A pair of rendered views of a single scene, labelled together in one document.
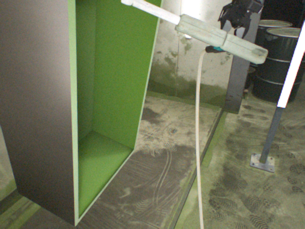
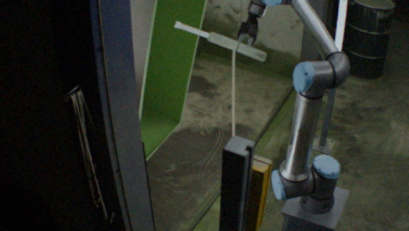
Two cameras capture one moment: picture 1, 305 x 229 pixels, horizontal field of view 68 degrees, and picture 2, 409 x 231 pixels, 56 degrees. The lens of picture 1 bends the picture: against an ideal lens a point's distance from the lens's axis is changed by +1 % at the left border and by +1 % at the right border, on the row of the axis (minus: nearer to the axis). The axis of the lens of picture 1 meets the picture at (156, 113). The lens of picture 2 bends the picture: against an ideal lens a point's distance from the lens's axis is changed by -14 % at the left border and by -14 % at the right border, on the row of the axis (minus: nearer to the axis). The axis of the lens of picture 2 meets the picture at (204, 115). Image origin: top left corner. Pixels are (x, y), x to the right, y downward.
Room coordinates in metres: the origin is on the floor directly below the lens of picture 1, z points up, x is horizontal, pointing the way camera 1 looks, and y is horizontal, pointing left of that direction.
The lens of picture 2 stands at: (-1.24, -0.18, 2.29)
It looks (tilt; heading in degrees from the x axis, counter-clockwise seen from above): 36 degrees down; 4
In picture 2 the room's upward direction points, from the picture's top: straight up
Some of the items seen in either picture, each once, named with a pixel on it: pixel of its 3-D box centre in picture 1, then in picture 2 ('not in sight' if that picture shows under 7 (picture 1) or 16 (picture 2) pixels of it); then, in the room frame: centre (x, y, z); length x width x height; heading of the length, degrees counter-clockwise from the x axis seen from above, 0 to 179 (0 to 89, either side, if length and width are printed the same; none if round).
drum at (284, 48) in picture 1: (281, 66); (366, 34); (2.92, -1.67, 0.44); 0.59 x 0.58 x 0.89; 169
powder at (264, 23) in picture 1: (270, 24); not in sight; (3.58, -1.70, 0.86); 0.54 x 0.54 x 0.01
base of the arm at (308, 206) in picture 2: not in sight; (319, 194); (0.31, -0.67, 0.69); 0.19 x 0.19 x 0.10
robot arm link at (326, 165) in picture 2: not in sight; (322, 175); (0.31, -0.66, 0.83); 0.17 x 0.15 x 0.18; 105
